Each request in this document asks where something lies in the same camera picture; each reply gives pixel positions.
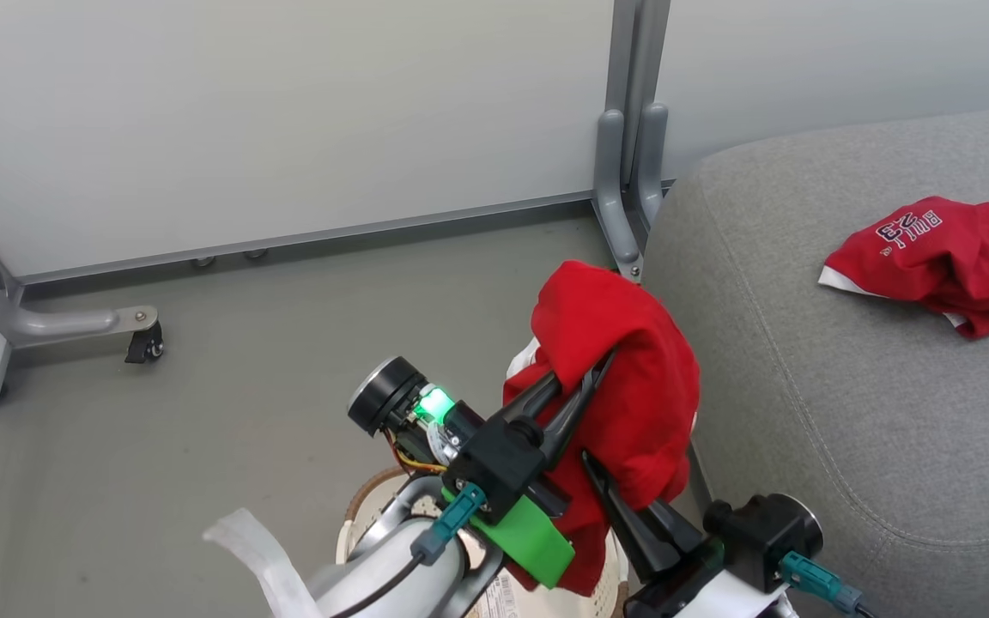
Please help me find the grey fabric sofa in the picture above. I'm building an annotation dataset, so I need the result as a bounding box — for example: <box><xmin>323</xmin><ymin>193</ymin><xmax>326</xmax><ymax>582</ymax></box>
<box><xmin>639</xmin><ymin>106</ymin><xmax>989</xmax><ymax>618</ymax></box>

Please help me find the right camera cable teal plug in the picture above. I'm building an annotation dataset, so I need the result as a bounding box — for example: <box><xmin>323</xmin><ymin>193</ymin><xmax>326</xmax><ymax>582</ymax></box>
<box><xmin>780</xmin><ymin>551</ymin><xmax>877</xmax><ymax>618</ymax></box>

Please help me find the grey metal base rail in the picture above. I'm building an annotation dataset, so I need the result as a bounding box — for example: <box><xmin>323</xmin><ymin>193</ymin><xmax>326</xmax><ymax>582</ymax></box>
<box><xmin>17</xmin><ymin>191</ymin><xmax>600</xmax><ymax>286</ymax></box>

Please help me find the black caster wheel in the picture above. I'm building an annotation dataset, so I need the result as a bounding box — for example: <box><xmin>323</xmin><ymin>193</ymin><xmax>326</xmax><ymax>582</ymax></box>
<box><xmin>124</xmin><ymin>321</ymin><xmax>165</xmax><ymax>365</ymax></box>

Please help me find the camera cable teal plug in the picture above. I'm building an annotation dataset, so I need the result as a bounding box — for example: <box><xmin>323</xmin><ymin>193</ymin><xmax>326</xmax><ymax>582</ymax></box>
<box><xmin>780</xmin><ymin>551</ymin><xmax>877</xmax><ymax>618</ymax></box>
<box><xmin>331</xmin><ymin>482</ymin><xmax>488</xmax><ymax>618</ymax></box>

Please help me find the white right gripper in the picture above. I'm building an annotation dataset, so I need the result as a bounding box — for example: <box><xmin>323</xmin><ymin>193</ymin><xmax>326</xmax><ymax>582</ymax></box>
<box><xmin>582</xmin><ymin>451</ymin><xmax>792</xmax><ymax>618</ymax></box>

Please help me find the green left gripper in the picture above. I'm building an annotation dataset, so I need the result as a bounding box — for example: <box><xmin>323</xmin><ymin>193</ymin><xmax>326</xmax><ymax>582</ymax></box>
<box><xmin>443</xmin><ymin>350</ymin><xmax>616</xmax><ymax>590</ymax></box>

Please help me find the white translucent strap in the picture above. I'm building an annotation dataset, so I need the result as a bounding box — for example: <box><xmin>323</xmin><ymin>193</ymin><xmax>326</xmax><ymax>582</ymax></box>
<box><xmin>203</xmin><ymin>507</ymin><xmax>325</xmax><ymax>618</ymax></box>

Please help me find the white plastic laundry basket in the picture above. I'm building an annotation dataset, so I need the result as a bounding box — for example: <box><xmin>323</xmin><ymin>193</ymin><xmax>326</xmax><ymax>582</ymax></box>
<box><xmin>336</xmin><ymin>467</ymin><xmax>633</xmax><ymax>618</ymax></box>

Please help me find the red Bulls 23 jersey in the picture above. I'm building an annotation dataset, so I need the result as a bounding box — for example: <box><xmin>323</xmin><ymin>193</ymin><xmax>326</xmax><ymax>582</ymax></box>
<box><xmin>819</xmin><ymin>196</ymin><xmax>989</xmax><ymax>341</ymax></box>

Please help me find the red top with white sleeve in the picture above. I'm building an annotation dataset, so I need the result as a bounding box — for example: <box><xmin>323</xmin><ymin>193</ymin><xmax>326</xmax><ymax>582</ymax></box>
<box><xmin>501</xmin><ymin>260</ymin><xmax>702</xmax><ymax>598</ymax></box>

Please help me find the left camera cable teal plug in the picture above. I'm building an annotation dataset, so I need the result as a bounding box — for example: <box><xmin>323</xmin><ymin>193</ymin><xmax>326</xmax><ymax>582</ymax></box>
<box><xmin>331</xmin><ymin>482</ymin><xmax>488</xmax><ymax>618</ymax></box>

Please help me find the grey angled partition foot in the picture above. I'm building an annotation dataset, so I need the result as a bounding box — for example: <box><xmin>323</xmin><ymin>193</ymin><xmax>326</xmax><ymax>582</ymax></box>
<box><xmin>0</xmin><ymin>203</ymin><xmax>160</xmax><ymax>349</ymax></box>

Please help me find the grey partition post foot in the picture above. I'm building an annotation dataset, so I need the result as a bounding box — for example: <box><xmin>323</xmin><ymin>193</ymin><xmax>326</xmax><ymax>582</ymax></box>
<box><xmin>592</xmin><ymin>0</ymin><xmax>672</xmax><ymax>283</ymax></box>

